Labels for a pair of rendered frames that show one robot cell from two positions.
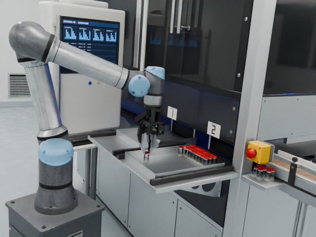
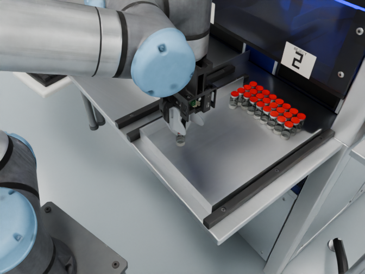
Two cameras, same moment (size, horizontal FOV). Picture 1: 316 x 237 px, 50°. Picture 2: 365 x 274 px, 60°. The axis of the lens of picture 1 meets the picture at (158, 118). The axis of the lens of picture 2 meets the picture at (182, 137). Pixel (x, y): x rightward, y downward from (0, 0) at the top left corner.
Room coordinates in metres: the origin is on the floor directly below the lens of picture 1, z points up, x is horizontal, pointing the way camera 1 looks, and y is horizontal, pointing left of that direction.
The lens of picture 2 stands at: (0.87, 0.08, 1.45)
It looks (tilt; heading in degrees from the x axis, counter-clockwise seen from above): 47 degrees down; 355
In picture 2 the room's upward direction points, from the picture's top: straight up
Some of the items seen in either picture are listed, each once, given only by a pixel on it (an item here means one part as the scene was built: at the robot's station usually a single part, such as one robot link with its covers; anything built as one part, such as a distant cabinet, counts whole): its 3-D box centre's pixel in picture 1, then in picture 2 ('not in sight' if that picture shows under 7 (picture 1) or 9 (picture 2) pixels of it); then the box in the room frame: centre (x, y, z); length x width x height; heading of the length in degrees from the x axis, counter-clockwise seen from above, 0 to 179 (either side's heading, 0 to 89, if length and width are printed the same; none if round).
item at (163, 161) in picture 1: (173, 161); (230, 134); (1.38, -0.08, 0.90); 0.34 x 0.26 x 0.04; 122
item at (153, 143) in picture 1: (154, 144); (194, 117); (1.37, 0.01, 0.97); 0.06 x 0.03 x 0.09; 32
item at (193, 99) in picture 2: (152, 120); (188, 81); (1.36, 0.02, 1.08); 0.09 x 0.08 x 0.12; 32
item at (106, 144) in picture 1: (161, 153); (197, 99); (1.55, -0.03, 0.87); 0.70 x 0.48 x 0.02; 32
